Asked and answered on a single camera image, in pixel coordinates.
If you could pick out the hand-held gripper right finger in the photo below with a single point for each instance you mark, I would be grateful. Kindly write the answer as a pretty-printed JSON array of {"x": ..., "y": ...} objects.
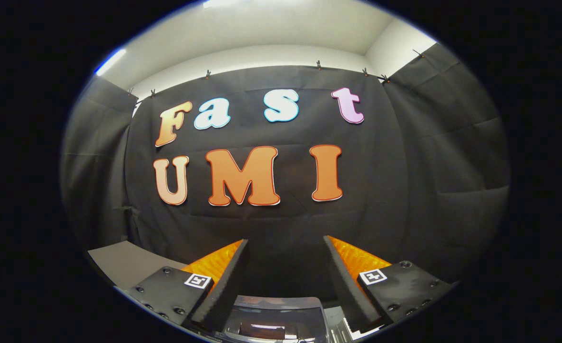
[{"x": 345, "y": 286}]

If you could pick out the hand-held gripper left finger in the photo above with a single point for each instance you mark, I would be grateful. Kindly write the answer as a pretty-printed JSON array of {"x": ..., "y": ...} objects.
[{"x": 223, "y": 286}]

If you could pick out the grey flat board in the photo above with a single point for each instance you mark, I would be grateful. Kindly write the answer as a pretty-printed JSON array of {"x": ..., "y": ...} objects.
[{"x": 128, "y": 264}]

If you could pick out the row of black cloth clips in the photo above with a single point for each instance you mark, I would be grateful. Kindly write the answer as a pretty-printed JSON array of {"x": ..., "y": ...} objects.
[{"x": 208, "y": 74}]

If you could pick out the ceiling light strip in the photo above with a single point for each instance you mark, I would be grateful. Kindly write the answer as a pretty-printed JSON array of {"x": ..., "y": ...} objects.
[{"x": 110, "y": 62}]

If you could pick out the ceiling light panel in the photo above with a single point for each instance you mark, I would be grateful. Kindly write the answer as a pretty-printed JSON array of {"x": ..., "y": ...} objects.
[{"x": 242, "y": 3}]

